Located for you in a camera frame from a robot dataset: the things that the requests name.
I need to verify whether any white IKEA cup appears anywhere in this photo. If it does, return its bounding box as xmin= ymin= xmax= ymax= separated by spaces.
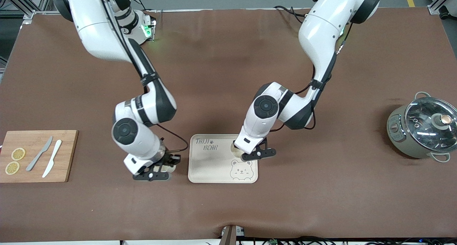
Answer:
xmin=230 ymin=141 xmax=247 ymax=158
xmin=155 ymin=162 xmax=176 ymax=174

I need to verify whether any cream bear print tray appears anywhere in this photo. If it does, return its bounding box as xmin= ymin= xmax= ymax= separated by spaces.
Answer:
xmin=188 ymin=134 xmax=258 ymax=184

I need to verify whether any brown table mat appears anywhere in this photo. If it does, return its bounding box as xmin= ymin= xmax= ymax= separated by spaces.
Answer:
xmin=0 ymin=7 xmax=457 ymax=243

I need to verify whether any bamboo cutting board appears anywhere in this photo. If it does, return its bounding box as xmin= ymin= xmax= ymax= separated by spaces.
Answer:
xmin=0 ymin=130 xmax=79 ymax=183

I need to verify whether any metal table clamp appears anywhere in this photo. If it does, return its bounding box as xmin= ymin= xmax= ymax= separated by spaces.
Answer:
xmin=219 ymin=225 xmax=245 ymax=245

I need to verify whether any white plastic knife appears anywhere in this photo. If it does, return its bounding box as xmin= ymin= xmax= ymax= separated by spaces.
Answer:
xmin=42 ymin=140 xmax=62 ymax=178

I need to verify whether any grey plastic knife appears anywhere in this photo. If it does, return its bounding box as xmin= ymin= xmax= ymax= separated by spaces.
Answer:
xmin=26 ymin=136 xmax=54 ymax=172

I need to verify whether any grey pot with glass lid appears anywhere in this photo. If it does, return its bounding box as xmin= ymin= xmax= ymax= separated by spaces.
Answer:
xmin=387 ymin=91 xmax=457 ymax=163

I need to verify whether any glass pot lid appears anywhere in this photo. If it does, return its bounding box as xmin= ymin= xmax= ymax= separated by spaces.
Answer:
xmin=405 ymin=97 xmax=457 ymax=153

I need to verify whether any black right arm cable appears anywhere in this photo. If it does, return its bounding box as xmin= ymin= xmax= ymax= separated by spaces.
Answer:
xmin=98 ymin=0 xmax=189 ymax=154

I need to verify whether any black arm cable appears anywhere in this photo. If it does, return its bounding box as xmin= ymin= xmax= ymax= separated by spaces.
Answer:
xmin=270 ymin=22 xmax=354 ymax=133
xmin=98 ymin=0 xmax=189 ymax=154

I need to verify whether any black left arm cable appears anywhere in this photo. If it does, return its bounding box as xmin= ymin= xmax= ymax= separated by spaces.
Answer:
xmin=270 ymin=22 xmax=354 ymax=133

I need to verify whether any black base cable bundle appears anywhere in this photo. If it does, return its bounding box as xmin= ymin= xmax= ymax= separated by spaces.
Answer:
xmin=274 ymin=5 xmax=308 ymax=20

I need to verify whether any aluminium frame profile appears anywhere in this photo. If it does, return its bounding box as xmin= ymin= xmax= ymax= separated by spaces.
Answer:
xmin=427 ymin=0 xmax=457 ymax=16
xmin=0 ymin=0 xmax=59 ymax=20

